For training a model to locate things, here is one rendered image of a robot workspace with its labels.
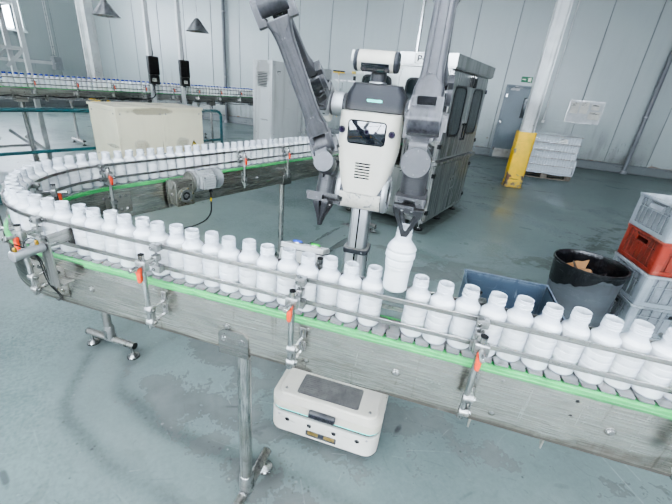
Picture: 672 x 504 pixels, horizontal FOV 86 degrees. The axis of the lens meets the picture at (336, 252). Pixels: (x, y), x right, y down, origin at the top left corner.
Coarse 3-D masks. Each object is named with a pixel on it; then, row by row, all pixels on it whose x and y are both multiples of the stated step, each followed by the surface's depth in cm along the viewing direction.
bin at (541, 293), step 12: (468, 276) 147; (480, 276) 146; (492, 276) 144; (504, 276) 143; (480, 288) 147; (492, 288) 146; (504, 288) 145; (516, 288) 143; (528, 288) 142; (540, 288) 140; (540, 300) 142; (552, 300) 131; (540, 312) 140; (468, 420) 108; (540, 444) 104
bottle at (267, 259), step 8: (264, 248) 96; (272, 248) 97; (264, 256) 97; (272, 256) 98; (256, 264) 99; (264, 264) 97; (272, 264) 98; (256, 272) 101; (256, 280) 101; (264, 280) 99; (272, 280) 100; (264, 288) 100; (272, 288) 101; (264, 296) 101; (272, 296) 102
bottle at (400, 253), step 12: (396, 240) 85; (408, 240) 84; (396, 252) 84; (408, 252) 83; (396, 264) 85; (408, 264) 85; (384, 276) 89; (396, 276) 86; (408, 276) 88; (396, 288) 87
